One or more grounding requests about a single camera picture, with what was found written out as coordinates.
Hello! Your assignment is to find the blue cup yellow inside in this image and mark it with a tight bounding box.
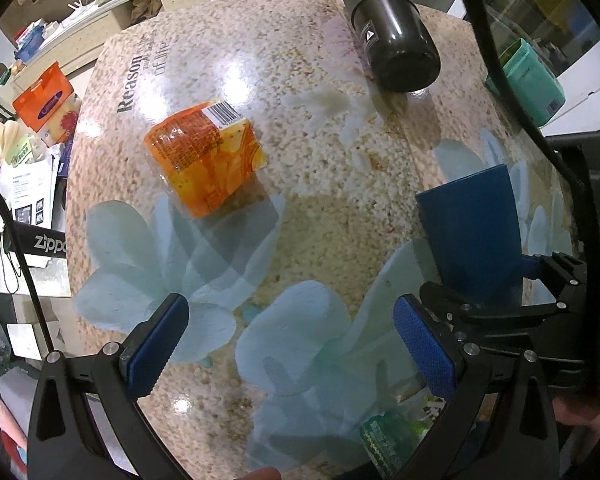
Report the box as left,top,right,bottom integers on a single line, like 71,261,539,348
416,165,522,308

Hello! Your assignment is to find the operator hand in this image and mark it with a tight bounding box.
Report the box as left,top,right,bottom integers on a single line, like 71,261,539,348
237,467,282,480

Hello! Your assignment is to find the green packet under table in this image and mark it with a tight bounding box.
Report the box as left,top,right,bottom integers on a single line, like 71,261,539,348
360,396,446,479

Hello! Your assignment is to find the teal rectangular container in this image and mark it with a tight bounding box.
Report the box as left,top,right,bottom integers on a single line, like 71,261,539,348
498,38,566,128

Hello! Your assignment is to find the black thermos bottle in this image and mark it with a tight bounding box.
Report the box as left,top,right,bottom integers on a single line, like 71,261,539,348
343,0,441,93

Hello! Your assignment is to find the orange snack packet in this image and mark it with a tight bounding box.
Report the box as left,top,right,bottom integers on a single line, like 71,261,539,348
144,100,266,219

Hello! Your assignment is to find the orange tissue box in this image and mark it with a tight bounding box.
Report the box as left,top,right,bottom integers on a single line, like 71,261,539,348
12,62,82,146

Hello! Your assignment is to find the low white tv cabinet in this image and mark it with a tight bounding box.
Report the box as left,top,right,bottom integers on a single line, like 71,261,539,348
9,0,207,93

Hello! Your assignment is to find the black cable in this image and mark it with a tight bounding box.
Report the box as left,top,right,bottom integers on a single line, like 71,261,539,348
444,0,589,201

